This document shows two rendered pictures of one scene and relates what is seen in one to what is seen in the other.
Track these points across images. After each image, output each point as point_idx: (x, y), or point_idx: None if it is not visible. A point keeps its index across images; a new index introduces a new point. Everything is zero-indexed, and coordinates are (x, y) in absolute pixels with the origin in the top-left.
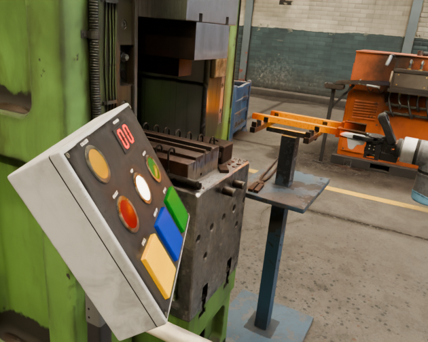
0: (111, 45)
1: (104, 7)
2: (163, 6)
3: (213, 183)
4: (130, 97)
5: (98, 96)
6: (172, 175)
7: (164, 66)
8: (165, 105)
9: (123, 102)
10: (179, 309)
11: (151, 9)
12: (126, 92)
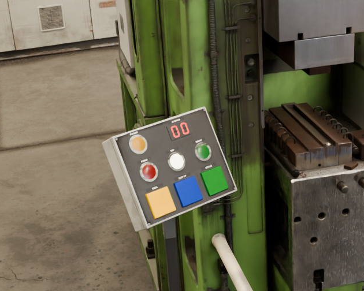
0: (233, 56)
1: (226, 33)
2: (271, 28)
3: (320, 175)
4: (257, 92)
5: (215, 94)
6: (285, 160)
7: None
8: (355, 89)
9: (249, 96)
10: (289, 280)
11: (268, 28)
12: (252, 89)
